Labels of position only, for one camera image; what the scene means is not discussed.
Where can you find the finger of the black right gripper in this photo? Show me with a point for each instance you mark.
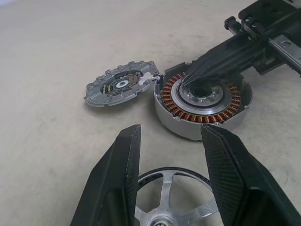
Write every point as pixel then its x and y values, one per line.
pixel 235 68
pixel 230 49

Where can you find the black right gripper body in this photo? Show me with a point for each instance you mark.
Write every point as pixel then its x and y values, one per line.
pixel 277 26

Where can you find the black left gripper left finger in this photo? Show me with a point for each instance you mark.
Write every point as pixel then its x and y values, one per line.
pixel 113 183

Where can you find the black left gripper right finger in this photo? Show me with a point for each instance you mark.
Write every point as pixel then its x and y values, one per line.
pixel 240 188

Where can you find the silver spoked rotor black rim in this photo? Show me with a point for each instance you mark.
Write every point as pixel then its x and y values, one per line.
pixel 164 197

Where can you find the grey motor housing copper windings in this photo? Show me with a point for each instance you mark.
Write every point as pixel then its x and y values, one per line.
pixel 178 128

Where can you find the grey ribbed motor cover plate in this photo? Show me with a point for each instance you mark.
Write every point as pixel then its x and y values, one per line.
pixel 98 94

